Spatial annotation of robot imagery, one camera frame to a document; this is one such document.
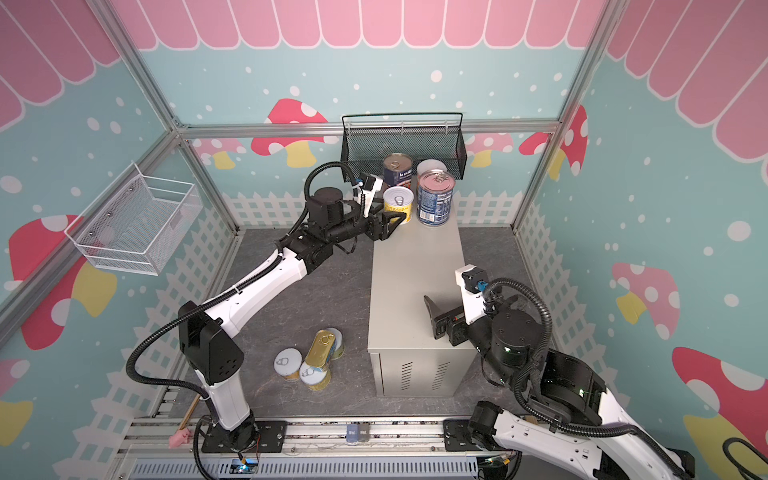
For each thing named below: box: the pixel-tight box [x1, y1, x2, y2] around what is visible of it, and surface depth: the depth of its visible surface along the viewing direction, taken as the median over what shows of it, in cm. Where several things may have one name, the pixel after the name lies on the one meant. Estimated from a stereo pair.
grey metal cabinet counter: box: [367, 195, 475, 397], surface depth 63 cm
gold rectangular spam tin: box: [305, 329, 336, 368], surface depth 81 cm
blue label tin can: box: [417, 170, 456, 227], surface depth 70 cm
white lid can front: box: [299, 359, 331, 391], surface depth 81 cm
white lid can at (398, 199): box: [383, 186, 415, 225], surface depth 73 cm
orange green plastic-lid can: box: [416, 158, 448, 178], surface depth 77 cm
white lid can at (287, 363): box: [273, 347, 303, 381], surface depth 83 cm
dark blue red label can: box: [383, 152, 413, 189], surface depth 74 cm
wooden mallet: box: [179, 393, 201, 431], surface depth 79 cm
